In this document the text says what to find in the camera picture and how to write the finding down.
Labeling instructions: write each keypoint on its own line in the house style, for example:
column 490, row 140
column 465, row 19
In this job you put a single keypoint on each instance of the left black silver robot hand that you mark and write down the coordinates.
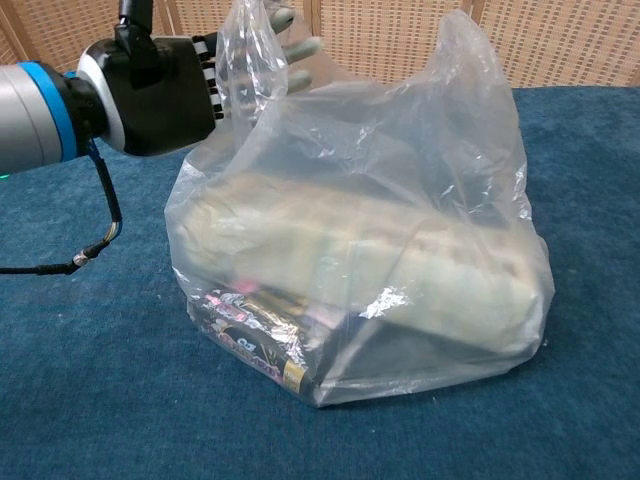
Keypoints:
column 160, row 95

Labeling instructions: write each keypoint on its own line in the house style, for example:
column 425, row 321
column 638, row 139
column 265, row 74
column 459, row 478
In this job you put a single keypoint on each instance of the cream food package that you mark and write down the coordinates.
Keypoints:
column 325, row 240

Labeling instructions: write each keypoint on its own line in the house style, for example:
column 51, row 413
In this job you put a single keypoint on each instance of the clear plastic bag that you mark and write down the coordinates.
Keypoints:
column 400, row 150

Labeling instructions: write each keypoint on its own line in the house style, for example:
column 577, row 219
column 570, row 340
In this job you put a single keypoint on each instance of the black printed snack pack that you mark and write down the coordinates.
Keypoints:
column 250, row 330

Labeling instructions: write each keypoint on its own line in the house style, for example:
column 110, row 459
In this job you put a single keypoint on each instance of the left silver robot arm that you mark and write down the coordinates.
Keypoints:
column 30, row 115

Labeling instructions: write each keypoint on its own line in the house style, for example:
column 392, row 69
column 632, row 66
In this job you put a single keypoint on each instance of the blue carpet table mat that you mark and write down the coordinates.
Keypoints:
column 100, row 375

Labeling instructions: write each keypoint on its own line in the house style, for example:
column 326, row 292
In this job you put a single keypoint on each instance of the wicker folding screen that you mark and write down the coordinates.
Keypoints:
column 550, row 40

